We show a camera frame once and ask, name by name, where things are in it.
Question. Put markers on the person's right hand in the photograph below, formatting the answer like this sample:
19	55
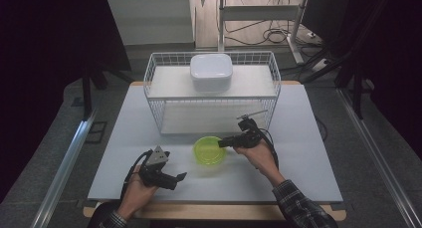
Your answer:
258	158

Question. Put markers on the white desk frame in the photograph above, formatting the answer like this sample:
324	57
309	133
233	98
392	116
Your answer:
258	12

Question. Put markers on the white power strip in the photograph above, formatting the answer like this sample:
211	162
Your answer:
320	64

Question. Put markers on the wooden table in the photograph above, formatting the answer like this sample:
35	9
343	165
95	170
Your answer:
215	212

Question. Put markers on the white square bowl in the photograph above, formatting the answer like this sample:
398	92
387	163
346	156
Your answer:
211	72

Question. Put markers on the black stand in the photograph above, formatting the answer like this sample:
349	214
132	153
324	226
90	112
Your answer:
88	92
356	85

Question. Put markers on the green plastic bowl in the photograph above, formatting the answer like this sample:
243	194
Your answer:
209	151

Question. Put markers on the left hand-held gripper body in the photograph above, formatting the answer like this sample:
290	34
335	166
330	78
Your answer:
156	170

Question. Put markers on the metal floor rail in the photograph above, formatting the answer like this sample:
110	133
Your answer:
63	171
375	161

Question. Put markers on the white panel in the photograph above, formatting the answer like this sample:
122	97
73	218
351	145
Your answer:
151	20

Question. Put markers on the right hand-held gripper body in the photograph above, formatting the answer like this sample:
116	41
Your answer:
249	135

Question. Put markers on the person's left hand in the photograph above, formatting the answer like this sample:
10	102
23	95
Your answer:
137	193

